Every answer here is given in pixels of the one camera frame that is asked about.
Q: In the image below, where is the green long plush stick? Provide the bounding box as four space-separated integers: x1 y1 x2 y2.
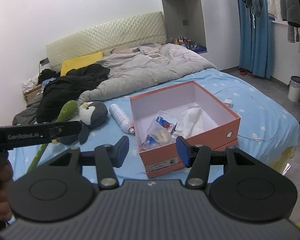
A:
27 100 77 173

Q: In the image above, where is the black clothing pile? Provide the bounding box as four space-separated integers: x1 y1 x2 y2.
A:
36 63 110 124

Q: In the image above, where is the grey white penguin plush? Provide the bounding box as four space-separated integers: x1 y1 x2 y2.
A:
52 101 108 145

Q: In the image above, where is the white towel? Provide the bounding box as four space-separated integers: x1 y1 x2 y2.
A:
173 107 204 138

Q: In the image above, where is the white spray bottle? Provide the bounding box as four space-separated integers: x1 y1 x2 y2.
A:
109 103 135 134

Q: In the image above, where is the grey duvet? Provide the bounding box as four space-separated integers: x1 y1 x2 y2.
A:
12 42 217 126

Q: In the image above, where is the grey wardrobe shelf unit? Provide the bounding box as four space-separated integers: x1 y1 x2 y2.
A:
162 0 240 70

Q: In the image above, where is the person left hand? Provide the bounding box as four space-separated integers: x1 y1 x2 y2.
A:
0 160 13 221

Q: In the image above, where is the blue curtain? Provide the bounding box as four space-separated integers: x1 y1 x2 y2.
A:
238 0 274 79

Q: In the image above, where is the white trash bin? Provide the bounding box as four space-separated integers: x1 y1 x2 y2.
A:
288 76 300 103

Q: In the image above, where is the yellow pillow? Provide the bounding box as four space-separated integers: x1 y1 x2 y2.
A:
61 51 103 76

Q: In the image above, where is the blue tissue pack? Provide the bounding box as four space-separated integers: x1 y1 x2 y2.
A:
141 111 177 151

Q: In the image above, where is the cream quilted headboard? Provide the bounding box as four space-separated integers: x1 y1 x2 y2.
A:
46 11 167 71

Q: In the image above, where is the white charger cable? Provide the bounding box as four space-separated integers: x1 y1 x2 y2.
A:
214 86 280 141

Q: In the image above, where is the pink cardboard box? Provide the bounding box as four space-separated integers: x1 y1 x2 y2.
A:
130 81 241 178

